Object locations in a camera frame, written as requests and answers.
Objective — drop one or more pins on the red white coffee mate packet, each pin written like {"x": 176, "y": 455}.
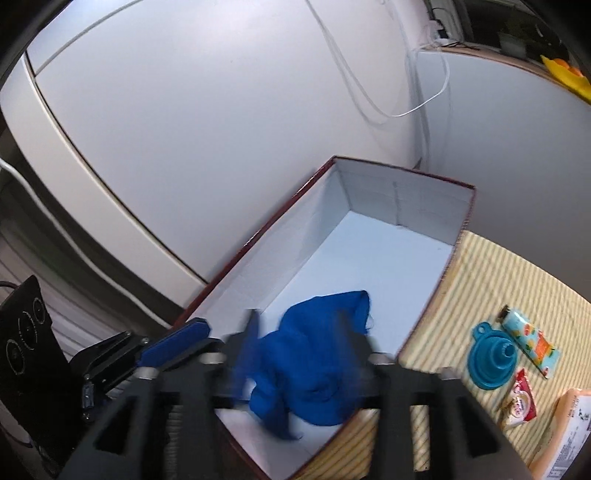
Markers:
{"x": 518, "y": 406}

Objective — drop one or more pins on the blue cloth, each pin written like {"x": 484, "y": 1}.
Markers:
{"x": 306, "y": 368}

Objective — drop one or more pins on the blue collapsible silicone funnel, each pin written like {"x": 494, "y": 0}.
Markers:
{"x": 492, "y": 359}

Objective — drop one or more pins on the yellow bowl with oranges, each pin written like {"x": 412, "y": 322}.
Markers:
{"x": 569, "y": 76}

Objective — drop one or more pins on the dark red cardboard box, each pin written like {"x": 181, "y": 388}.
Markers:
{"x": 355, "y": 225}

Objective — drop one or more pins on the white cabinet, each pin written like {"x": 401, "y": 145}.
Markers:
{"x": 170, "y": 130}

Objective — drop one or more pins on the light blue cream tube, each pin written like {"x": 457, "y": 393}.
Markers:
{"x": 531, "y": 340}

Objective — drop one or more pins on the orange tissue pack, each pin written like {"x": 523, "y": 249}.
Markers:
{"x": 564, "y": 437}

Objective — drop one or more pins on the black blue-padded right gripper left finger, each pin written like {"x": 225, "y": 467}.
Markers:
{"x": 163, "y": 425}

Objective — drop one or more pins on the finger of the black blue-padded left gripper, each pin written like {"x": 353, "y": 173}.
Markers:
{"x": 174, "y": 343}

